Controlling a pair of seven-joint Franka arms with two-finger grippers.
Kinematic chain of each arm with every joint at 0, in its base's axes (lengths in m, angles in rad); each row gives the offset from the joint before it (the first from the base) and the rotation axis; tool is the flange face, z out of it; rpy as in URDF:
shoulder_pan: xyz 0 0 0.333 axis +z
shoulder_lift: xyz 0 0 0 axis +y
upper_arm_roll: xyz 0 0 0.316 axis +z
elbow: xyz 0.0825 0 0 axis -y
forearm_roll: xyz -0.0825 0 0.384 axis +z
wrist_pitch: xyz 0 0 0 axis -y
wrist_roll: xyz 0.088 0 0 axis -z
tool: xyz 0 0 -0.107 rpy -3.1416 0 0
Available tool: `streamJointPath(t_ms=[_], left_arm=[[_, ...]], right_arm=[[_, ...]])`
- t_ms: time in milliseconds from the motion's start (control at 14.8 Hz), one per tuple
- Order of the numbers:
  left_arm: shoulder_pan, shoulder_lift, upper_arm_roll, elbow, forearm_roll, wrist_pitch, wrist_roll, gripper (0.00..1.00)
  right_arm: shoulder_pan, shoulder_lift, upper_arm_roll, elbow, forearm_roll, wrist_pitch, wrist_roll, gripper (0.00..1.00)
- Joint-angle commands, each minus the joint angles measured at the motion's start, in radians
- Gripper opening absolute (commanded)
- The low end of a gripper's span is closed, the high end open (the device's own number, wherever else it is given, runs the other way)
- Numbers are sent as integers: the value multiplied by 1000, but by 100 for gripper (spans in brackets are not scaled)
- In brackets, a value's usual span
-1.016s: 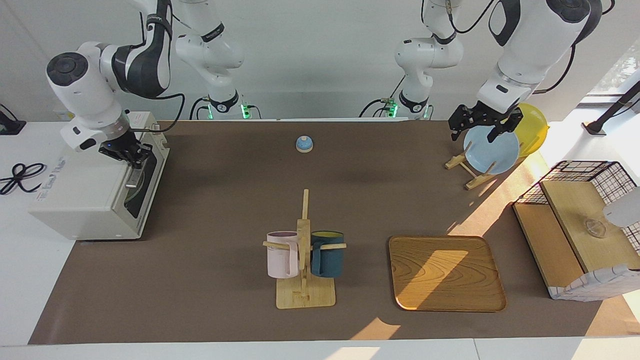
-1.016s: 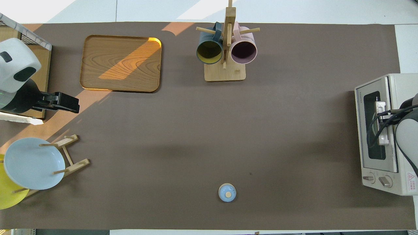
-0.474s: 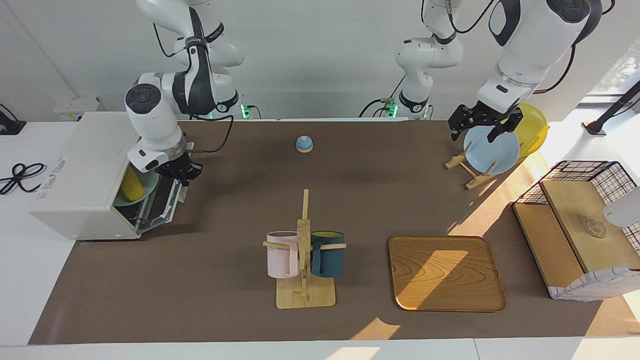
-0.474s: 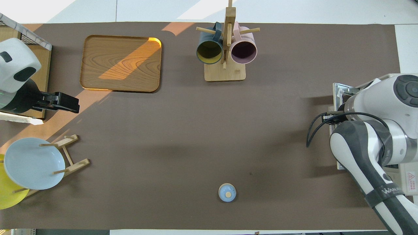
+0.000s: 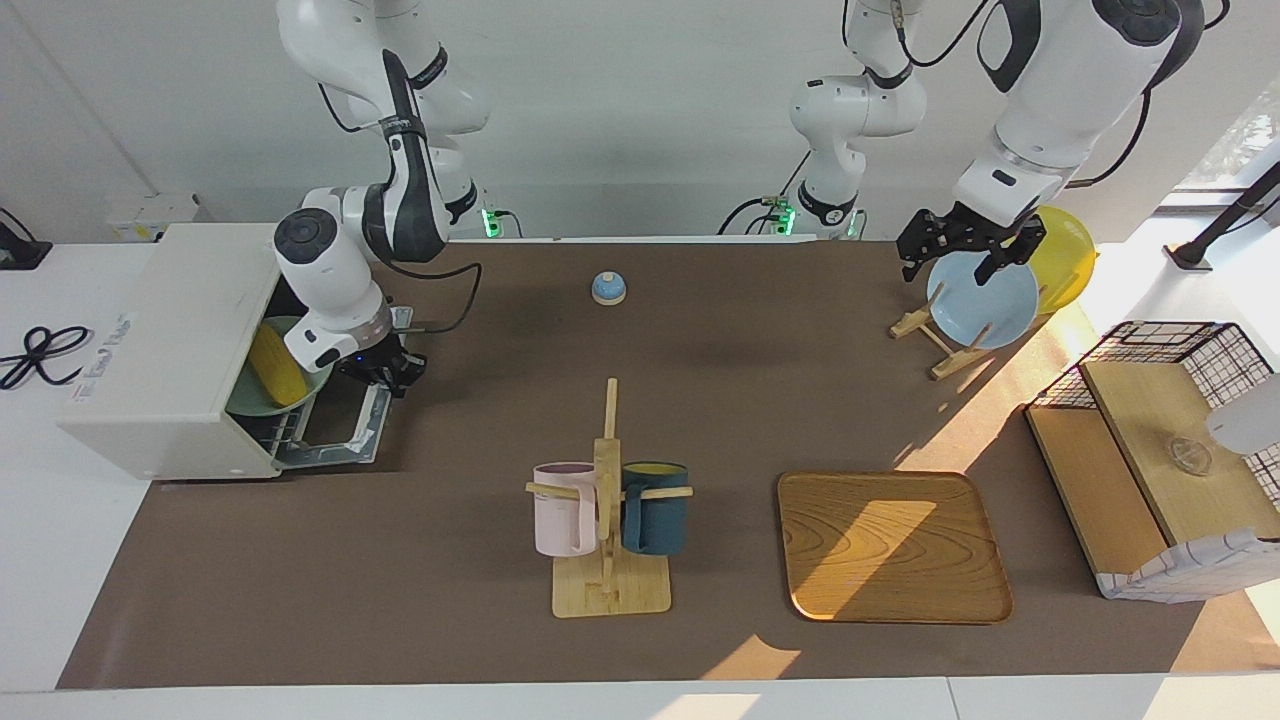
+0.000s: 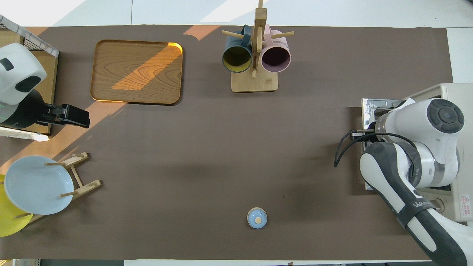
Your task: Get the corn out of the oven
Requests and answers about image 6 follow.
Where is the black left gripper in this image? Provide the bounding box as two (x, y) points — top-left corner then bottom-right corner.
(37, 103), (91, 129)

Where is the cream toaster oven body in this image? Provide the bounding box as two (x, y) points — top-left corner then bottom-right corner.
(403, 83), (473, 222)

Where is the wooden stepped shelf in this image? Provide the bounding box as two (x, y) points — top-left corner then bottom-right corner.
(0, 29), (59, 135)

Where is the light blue plate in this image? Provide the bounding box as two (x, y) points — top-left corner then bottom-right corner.
(4, 156), (74, 215)

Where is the wooden plate rack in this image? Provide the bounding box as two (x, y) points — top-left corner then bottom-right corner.
(15, 152), (102, 224)

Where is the wooden serving tray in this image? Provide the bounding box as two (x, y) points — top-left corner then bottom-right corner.
(90, 40), (184, 106)

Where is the yellow plate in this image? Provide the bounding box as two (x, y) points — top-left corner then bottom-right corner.
(0, 174), (34, 238)

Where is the brown table mat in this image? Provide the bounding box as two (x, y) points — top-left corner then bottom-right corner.
(0, 25), (472, 261)

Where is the dark blue mug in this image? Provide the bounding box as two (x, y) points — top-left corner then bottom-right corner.
(222, 25), (253, 73)

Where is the wooden mug tree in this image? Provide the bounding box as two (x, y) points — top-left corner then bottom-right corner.
(222, 0), (295, 93)

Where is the pink mug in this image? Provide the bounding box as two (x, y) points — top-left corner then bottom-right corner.
(261, 25), (292, 73)

